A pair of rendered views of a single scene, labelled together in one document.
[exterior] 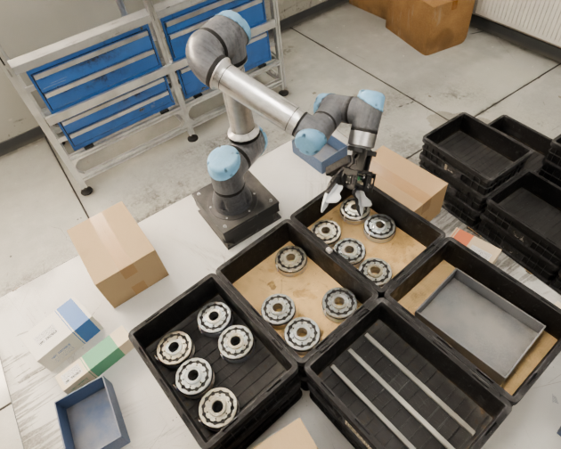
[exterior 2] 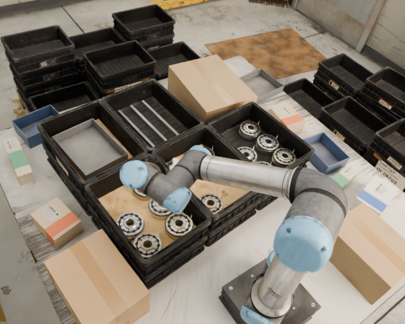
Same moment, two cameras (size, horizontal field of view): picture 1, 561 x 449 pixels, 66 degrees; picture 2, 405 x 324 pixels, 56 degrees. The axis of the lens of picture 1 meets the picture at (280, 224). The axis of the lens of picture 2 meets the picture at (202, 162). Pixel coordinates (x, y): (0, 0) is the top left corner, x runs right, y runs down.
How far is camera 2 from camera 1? 168 cm
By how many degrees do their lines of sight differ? 81
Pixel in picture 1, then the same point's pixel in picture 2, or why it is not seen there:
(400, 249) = (118, 208)
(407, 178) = (82, 274)
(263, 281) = (231, 197)
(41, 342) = (381, 184)
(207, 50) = (314, 173)
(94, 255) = (379, 227)
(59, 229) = not seen: outside the picture
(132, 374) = not seen: hidden behind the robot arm
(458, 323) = (100, 154)
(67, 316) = (375, 199)
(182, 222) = (324, 305)
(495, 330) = (79, 148)
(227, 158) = not seen: hidden behind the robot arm
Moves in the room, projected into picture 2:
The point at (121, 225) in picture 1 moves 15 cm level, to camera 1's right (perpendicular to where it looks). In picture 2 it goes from (373, 254) to (335, 257)
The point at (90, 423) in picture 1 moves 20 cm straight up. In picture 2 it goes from (325, 158) to (339, 130)
